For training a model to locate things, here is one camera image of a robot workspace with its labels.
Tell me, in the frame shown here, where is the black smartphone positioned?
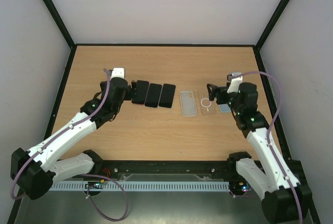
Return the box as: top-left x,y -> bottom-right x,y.
159,83 -> 176,108
132,80 -> 149,105

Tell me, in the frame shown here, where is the light blue phone case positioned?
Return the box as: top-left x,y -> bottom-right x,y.
219,104 -> 231,113

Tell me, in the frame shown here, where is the phone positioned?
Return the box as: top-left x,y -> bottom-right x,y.
145,83 -> 162,108

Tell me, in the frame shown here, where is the white phone case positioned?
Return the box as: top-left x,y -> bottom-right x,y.
180,91 -> 197,117

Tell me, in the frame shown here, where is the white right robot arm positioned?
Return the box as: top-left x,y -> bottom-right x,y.
207,82 -> 312,223

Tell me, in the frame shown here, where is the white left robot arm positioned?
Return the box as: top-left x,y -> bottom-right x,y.
10,77 -> 136,200

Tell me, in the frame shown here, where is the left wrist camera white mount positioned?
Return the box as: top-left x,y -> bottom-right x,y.
108,68 -> 125,80

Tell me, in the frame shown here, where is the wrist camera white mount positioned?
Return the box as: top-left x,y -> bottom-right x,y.
108,68 -> 125,80
227,72 -> 243,94

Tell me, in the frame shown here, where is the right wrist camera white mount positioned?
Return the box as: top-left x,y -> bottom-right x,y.
227,72 -> 243,94

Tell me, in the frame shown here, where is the black enclosure frame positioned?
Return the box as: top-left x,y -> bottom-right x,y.
7,0 -> 321,223

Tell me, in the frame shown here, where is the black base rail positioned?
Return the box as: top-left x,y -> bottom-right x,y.
88,160 -> 243,181

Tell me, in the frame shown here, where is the white slotted cable duct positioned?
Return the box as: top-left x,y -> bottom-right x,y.
50,181 -> 229,192

